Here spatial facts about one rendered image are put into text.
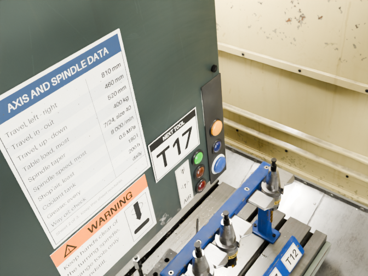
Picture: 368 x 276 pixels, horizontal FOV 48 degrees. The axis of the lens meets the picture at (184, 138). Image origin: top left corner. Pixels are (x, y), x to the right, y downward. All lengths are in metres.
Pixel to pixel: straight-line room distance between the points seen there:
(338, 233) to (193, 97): 1.17
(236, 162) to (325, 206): 0.41
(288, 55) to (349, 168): 0.46
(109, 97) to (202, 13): 0.17
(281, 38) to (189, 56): 0.88
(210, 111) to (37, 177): 0.29
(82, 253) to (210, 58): 0.31
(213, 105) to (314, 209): 1.12
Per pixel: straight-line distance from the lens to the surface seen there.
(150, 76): 0.50
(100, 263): 0.58
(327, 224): 1.67
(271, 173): 1.16
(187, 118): 0.58
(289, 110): 1.55
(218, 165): 0.69
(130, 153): 0.52
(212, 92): 0.61
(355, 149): 1.52
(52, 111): 0.42
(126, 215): 0.57
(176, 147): 0.59
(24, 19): 0.38
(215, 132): 0.64
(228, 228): 1.04
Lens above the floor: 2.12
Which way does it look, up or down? 40 degrees down
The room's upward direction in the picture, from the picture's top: 8 degrees counter-clockwise
